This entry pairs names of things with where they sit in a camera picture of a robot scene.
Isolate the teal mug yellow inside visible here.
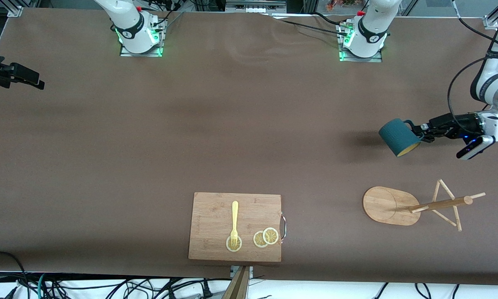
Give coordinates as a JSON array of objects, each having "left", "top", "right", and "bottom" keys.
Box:
[{"left": 378, "top": 118, "right": 423, "bottom": 157}]

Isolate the wooden cup rack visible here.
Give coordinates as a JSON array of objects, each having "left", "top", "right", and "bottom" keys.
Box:
[{"left": 362, "top": 179, "right": 486, "bottom": 232}]

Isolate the orange plastic item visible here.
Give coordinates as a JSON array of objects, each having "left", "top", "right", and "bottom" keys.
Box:
[{"left": 326, "top": 0, "right": 357, "bottom": 11}]

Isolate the large table cover sheet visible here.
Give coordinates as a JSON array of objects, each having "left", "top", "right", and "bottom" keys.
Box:
[{"left": 0, "top": 7, "right": 498, "bottom": 287}]

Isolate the grey power strip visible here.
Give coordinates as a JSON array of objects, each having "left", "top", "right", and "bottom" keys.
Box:
[{"left": 226, "top": 0, "right": 287, "bottom": 13}]

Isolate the yellow plastic fork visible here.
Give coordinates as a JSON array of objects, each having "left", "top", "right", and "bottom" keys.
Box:
[{"left": 230, "top": 201, "right": 239, "bottom": 248}]

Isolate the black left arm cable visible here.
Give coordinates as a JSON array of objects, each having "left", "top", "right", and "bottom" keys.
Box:
[{"left": 447, "top": 0, "right": 498, "bottom": 121}]

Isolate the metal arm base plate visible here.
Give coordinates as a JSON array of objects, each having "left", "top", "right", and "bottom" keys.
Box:
[
  {"left": 120, "top": 17, "right": 166, "bottom": 57},
  {"left": 338, "top": 21, "right": 383, "bottom": 63}
]

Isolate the wooden cutting board metal handle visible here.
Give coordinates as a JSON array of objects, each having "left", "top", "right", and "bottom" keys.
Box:
[{"left": 188, "top": 191, "right": 287, "bottom": 263}]

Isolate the metal bracket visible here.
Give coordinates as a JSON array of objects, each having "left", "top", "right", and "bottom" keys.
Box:
[{"left": 230, "top": 266, "right": 253, "bottom": 279}]

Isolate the wooden post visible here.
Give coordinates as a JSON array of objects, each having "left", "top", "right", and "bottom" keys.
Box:
[{"left": 222, "top": 266, "right": 250, "bottom": 299}]

